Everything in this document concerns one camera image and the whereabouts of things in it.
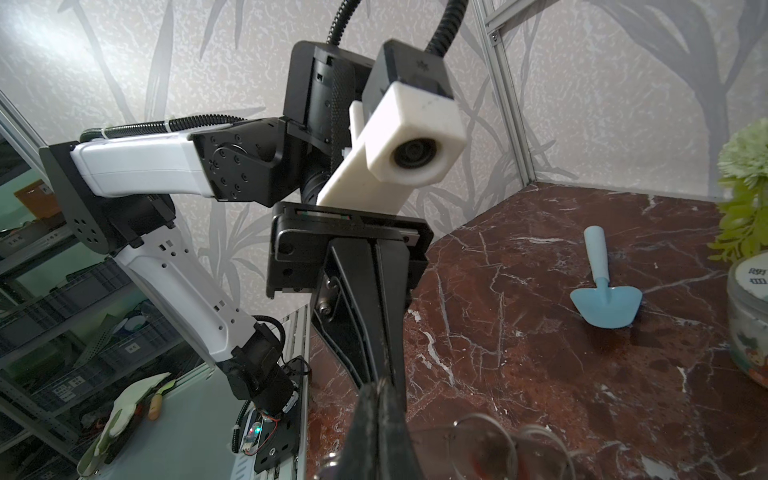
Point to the white green glove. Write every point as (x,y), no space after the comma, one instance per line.
(125,414)

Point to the green circuit board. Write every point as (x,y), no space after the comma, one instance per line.
(252,437)

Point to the light blue garden trowel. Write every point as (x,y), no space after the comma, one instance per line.
(604,306)

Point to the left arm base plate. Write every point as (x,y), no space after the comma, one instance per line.
(279,440)

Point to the potted plant orange flowers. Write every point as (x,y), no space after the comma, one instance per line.
(742,164)

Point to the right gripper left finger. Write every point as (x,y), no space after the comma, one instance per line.
(358,459)

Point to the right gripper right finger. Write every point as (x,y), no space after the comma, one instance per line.
(397,459)

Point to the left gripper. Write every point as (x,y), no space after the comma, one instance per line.
(359,319)

